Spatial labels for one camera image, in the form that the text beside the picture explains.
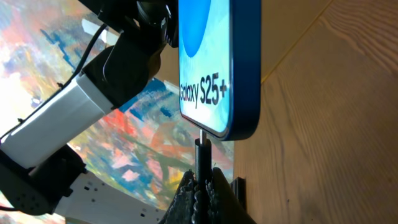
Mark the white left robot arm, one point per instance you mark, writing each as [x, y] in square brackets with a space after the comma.
[40, 173]

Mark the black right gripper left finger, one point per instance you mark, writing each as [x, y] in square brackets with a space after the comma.
[181, 209]

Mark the blue Galaxy smartphone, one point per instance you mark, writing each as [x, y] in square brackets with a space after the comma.
[220, 66]

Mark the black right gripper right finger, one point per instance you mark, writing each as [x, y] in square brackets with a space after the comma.
[224, 208]

